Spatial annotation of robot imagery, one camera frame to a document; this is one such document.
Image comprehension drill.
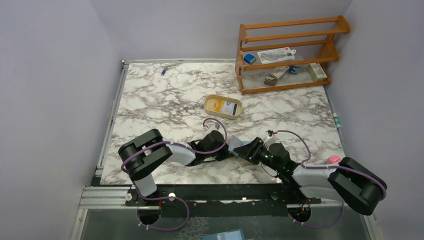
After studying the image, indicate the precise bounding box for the white packaged item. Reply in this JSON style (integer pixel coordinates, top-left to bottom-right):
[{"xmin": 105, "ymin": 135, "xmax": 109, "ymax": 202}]
[{"xmin": 257, "ymin": 47, "xmax": 297, "ymax": 64}]

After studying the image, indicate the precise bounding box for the blue small box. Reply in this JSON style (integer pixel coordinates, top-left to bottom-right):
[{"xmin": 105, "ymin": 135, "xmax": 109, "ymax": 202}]
[{"xmin": 243, "ymin": 54, "xmax": 257, "ymax": 65}]

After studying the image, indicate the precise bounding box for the pink bottle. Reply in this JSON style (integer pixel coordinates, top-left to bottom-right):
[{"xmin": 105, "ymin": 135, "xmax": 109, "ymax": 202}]
[{"xmin": 325, "ymin": 155, "xmax": 342, "ymax": 165}]

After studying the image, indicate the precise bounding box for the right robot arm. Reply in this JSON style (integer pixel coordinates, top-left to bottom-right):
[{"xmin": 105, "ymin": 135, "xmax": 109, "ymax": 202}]
[{"xmin": 229, "ymin": 137, "xmax": 388, "ymax": 216}]

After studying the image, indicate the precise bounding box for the yellow white card in tray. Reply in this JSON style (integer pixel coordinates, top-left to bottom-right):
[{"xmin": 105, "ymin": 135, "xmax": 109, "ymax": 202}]
[{"xmin": 208, "ymin": 99, "xmax": 239, "ymax": 116}]

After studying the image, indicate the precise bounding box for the blue object at bottom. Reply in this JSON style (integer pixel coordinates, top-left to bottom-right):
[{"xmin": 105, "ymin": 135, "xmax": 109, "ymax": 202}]
[{"xmin": 201, "ymin": 229, "xmax": 245, "ymax": 240}]

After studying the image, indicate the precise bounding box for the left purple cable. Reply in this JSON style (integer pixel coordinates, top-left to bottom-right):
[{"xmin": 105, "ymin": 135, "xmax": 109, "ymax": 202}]
[{"xmin": 120, "ymin": 118, "xmax": 229, "ymax": 232}]

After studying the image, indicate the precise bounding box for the orange wooden rack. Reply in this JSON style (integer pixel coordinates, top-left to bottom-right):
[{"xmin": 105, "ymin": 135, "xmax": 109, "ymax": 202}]
[{"xmin": 235, "ymin": 15, "xmax": 351, "ymax": 95}]

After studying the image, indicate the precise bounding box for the tan oval tray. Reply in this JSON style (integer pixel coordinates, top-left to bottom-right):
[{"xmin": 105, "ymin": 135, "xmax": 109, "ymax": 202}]
[{"xmin": 203, "ymin": 94, "xmax": 243, "ymax": 120}]

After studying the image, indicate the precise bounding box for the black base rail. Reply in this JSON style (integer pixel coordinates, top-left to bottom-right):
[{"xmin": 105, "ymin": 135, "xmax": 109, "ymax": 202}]
[{"xmin": 125, "ymin": 183, "xmax": 321, "ymax": 218}]

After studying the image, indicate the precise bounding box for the green white box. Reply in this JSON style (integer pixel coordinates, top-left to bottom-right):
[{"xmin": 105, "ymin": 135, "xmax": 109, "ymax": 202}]
[{"xmin": 308, "ymin": 62, "xmax": 328, "ymax": 82}]

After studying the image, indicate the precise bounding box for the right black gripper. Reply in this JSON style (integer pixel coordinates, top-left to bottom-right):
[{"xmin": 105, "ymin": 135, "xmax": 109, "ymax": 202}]
[{"xmin": 233, "ymin": 136, "xmax": 282, "ymax": 173}]

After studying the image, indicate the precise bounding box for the blue white cup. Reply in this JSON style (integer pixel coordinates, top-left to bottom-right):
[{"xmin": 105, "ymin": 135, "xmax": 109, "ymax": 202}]
[{"xmin": 289, "ymin": 64, "xmax": 303, "ymax": 74}]

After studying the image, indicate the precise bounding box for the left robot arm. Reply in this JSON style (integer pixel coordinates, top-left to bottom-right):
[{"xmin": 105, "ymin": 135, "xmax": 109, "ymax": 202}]
[{"xmin": 118, "ymin": 128, "xmax": 232, "ymax": 206}]

